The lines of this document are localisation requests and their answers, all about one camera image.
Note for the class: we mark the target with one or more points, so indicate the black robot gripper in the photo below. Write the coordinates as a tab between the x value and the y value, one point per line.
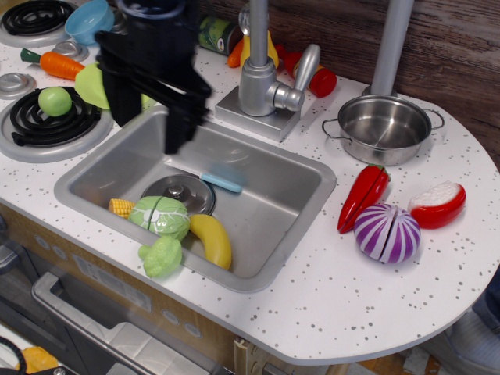
155	58

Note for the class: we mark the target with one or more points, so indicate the green toy broccoli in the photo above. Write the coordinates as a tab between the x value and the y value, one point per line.
162	258

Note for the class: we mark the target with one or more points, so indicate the steel pot lid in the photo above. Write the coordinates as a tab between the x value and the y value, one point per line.
197	195

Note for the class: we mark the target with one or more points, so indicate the light green toy plate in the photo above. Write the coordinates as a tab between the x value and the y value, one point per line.
89	86

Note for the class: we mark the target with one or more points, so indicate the small orange toy vegetable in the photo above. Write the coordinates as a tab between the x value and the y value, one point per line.
234	58

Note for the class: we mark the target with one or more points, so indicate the light blue toy stick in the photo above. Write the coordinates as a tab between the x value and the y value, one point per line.
220	182

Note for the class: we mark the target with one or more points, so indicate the yellow toy corn cob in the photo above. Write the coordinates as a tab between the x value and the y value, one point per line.
121	207

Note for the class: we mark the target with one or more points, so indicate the green toy apple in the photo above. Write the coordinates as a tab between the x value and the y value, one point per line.
55	101

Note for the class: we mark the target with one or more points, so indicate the green labelled toy can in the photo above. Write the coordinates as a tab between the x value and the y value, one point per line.
218	35

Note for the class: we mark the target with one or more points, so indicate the green toy cabbage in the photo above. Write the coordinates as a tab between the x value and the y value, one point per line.
162	216

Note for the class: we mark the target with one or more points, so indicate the silver stove knob upper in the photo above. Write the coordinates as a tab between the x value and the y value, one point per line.
72	50

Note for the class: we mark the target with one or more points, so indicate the silver stove knob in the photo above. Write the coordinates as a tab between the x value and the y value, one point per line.
72	50
16	85

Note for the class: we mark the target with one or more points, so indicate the silver toy faucet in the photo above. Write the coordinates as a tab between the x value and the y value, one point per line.
261	103

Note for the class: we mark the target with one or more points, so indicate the orange toy carrot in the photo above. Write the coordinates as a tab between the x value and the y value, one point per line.
53	63

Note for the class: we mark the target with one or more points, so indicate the yellow toy pear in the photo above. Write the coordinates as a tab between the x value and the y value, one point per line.
246	50

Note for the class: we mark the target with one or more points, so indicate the light blue toy bowl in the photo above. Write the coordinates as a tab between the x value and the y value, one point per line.
88	19

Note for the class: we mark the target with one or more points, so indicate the front left stove burner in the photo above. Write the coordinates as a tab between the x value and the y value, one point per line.
31	136

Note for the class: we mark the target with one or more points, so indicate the stove burner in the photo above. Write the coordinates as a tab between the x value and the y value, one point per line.
31	136
35	24

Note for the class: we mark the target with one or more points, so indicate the silver stove knob left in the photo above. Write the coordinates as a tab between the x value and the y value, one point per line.
16	85

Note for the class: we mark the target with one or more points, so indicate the yellow toy banana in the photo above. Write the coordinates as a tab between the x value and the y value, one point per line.
215	239

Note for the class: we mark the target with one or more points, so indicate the grey toy sink basin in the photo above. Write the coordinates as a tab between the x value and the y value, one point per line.
281	193

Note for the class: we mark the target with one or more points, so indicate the back left stove burner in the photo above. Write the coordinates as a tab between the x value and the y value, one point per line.
35	24

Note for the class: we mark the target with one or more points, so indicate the red toy ketchup bottle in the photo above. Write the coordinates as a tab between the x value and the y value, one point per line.
322	83

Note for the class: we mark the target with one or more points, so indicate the red toy chili pepper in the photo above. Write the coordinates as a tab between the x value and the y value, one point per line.
367	190

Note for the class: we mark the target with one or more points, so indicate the purple striped toy onion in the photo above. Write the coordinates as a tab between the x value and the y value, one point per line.
387	233

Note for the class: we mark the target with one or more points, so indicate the grey support pole right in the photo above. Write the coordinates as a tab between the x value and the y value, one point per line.
391	45

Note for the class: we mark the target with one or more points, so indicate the yellow object bottom left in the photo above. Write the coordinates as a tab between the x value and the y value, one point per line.
38	359

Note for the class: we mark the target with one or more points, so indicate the red white toy wedge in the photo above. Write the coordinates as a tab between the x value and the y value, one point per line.
438	206

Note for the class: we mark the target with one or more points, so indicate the steel pot with handles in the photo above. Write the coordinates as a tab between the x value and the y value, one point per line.
382	129

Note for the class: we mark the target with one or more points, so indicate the grey oven door handle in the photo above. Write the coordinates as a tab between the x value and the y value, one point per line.
107	341

